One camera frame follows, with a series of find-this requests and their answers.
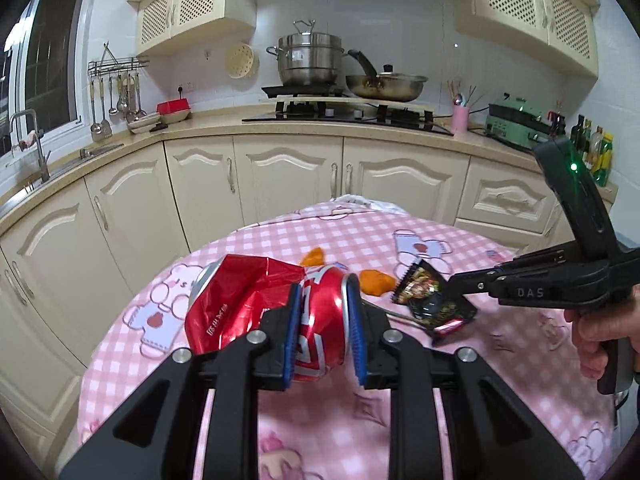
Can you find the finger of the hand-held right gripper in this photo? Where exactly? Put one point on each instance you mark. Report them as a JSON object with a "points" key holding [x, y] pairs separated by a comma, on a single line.
{"points": [[490, 275]]}

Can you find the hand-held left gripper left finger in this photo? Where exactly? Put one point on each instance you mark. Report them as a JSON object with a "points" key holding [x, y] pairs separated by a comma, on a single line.
{"points": [[291, 340]]}

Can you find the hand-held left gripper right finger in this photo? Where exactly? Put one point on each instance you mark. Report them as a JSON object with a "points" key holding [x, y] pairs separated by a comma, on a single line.
{"points": [[354, 335]]}

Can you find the red drink can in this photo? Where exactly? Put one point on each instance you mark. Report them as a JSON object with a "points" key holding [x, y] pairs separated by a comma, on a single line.
{"points": [[322, 320]]}

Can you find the crushed red soda can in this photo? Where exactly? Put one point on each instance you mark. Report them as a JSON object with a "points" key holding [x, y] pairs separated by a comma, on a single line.
{"points": [[235, 305]]}

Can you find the black snack packet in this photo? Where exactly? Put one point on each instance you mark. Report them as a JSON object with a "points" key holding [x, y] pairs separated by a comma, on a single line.
{"points": [[425, 295]]}

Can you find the person's right hand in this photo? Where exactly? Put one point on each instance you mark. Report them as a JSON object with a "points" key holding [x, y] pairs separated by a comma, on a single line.
{"points": [[595, 330]]}

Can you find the orange snack piece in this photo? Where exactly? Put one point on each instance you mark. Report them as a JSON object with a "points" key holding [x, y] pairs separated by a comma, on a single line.
{"points": [[376, 282], [312, 256]]}

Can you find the cream drawer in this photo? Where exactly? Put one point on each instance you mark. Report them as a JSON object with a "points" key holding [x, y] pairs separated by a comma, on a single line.
{"points": [[505, 200]]}

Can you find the clear oil bottle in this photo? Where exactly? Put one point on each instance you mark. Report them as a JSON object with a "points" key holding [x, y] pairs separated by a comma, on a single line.
{"points": [[596, 147]]}

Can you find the dark glass bottle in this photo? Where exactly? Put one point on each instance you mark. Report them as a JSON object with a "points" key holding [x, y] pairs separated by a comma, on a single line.
{"points": [[577, 135]]}

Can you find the pink checked tablecloth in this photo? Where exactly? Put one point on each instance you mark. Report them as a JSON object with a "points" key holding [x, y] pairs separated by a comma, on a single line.
{"points": [[240, 245]]}

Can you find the white cloth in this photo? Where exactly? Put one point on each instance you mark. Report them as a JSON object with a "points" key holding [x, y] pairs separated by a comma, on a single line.
{"points": [[365, 202]]}

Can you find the green electric cooker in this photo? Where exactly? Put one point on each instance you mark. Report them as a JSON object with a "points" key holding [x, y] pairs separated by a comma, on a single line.
{"points": [[510, 122]]}

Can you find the pink utensil cup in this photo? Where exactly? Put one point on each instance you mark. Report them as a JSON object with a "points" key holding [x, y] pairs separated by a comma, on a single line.
{"points": [[460, 121]]}

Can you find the steel frying pan with lid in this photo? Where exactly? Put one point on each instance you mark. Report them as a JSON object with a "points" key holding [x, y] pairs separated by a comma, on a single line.
{"points": [[387, 87]]}

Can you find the black gas hob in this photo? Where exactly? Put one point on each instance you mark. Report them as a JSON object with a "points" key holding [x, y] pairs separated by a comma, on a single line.
{"points": [[345, 116]]}

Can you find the red bowl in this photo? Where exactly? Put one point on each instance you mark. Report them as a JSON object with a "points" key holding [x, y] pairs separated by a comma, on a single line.
{"points": [[173, 107]]}

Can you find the stack of bowls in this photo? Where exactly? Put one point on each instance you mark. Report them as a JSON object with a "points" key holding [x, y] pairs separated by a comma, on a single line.
{"points": [[143, 122]]}

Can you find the steel sink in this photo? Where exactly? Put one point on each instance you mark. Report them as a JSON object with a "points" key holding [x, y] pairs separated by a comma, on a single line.
{"points": [[100, 150]]}

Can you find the hanging steel skimmer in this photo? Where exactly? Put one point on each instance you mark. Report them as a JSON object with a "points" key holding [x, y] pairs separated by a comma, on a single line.
{"points": [[140, 109]]}

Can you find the steel steamer pot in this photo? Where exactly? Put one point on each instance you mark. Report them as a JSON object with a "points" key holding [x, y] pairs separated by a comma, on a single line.
{"points": [[307, 62]]}

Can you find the hanging slotted spatula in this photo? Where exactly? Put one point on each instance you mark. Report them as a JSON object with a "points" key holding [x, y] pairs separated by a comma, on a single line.
{"points": [[106, 127]]}

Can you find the cream steamer tray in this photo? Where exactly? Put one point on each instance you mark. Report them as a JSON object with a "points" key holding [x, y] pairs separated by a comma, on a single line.
{"points": [[241, 60]]}

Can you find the hanging steel spoon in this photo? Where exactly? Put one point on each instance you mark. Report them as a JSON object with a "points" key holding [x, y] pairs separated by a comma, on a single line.
{"points": [[95, 130]]}

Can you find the hanging steel ladle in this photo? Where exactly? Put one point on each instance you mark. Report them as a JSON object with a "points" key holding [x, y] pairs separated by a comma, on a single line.
{"points": [[122, 105]]}

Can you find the hanging small ladle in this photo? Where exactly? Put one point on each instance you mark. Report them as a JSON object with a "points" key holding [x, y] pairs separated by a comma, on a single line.
{"points": [[113, 109]]}

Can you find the steel faucet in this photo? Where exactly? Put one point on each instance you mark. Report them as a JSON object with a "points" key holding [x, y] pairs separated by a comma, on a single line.
{"points": [[42, 160]]}

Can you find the cream lattice corner cabinet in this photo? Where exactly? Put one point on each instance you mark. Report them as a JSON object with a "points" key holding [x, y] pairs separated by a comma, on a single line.
{"points": [[190, 5]]}

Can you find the kitchen window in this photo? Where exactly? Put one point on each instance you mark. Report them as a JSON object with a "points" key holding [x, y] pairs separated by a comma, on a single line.
{"points": [[50, 50]]}

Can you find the cream lattice wall cabinet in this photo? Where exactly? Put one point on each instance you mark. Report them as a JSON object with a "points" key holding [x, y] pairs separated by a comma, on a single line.
{"points": [[530, 15]]}

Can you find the white wall socket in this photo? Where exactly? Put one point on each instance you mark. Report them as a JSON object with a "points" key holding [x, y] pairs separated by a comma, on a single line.
{"points": [[183, 90]]}

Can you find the wall utensil rack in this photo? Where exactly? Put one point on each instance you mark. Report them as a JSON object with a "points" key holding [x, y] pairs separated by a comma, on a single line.
{"points": [[117, 64]]}

